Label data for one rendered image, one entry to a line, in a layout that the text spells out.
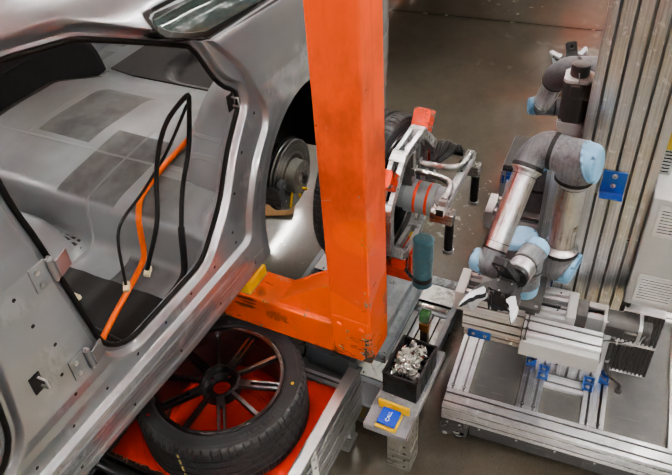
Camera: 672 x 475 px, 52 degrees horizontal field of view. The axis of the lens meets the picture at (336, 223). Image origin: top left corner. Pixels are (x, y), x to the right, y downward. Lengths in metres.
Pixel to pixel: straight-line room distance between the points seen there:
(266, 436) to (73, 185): 1.27
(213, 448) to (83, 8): 1.48
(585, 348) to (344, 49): 1.32
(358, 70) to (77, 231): 1.56
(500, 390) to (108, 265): 1.68
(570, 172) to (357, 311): 0.88
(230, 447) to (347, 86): 1.32
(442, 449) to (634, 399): 0.81
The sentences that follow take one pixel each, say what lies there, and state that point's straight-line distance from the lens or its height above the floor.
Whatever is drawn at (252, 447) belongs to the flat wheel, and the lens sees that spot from 2.55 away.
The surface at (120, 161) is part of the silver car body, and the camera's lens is 2.99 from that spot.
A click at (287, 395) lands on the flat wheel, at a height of 0.51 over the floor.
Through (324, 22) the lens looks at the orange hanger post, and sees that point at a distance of 1.85.
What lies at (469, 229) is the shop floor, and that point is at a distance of 4.04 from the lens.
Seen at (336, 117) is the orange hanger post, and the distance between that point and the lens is 1.97.
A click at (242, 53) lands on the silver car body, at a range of 2.33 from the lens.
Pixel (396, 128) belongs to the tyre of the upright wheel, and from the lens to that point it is 2.72.
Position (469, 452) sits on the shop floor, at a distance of 3.07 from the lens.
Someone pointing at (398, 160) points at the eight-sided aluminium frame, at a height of 1.10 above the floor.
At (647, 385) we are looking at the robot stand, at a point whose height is 0.21.
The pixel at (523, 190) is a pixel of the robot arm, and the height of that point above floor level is 1.32.
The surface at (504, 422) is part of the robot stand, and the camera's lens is 2.89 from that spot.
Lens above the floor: 2.59
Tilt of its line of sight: 39 degrees down
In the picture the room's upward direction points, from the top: 4 degrees counter-clockwise
